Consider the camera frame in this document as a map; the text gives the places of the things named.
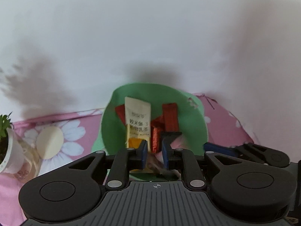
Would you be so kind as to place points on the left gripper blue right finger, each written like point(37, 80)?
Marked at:
point(189, 165)

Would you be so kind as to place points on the green plastic bowl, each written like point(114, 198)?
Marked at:
point(112, 134)

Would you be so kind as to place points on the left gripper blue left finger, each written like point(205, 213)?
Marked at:
point(122, 163)

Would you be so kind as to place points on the red glossy candy packet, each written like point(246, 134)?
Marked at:
point(157, 127)

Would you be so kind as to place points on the red chocolate bar wrapper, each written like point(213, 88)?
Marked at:
point(170, 116)

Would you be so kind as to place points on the cream milk tea sachet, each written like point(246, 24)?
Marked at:
point(138, 122)

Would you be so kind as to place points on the potted green plant clear cup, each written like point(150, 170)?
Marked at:
point(9, 145)

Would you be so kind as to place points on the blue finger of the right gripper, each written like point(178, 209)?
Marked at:
point(219, 149)

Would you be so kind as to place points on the pink printed tablecloth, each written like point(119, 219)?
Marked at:
point(47, 143)

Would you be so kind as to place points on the pink peach snack packet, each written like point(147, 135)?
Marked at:
point(165, 164)

